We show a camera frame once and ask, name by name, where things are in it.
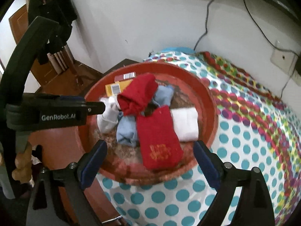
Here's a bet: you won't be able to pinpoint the small white sock roll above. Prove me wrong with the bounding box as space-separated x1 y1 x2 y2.
97 96 119 134

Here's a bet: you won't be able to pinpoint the yellow medicine box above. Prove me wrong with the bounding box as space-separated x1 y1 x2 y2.
105 79 133 97

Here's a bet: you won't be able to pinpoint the light blue sock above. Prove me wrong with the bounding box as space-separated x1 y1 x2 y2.
116 111 139 147
151 85 174 107

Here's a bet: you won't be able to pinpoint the red sock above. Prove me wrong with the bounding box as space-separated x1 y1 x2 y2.
136 105 184 170
117 73 158 116

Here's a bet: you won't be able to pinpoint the dark red small box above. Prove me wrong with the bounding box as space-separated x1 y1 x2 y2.
114 72 136 82

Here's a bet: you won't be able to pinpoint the person left hand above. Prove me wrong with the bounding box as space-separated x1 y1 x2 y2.
12 142 32 184

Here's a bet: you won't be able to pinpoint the red round tray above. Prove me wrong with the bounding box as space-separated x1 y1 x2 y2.
76 63 218 186

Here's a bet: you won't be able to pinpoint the polka dot bed sheet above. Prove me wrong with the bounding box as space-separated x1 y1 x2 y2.
97 50 300 225

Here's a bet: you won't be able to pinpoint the hanging black clothes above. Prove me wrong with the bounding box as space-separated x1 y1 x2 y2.
28 0 77 65

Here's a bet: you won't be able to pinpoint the black charger plug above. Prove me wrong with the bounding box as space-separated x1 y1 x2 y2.
294 55 301 75

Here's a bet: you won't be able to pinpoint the grey wall cable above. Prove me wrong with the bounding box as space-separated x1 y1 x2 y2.
193 0 224 51

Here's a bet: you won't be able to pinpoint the white wall socket plate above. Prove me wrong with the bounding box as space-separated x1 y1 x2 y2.
270 40 300 86

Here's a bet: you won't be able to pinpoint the black charger cable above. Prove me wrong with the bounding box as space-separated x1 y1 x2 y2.
241 0 301 59

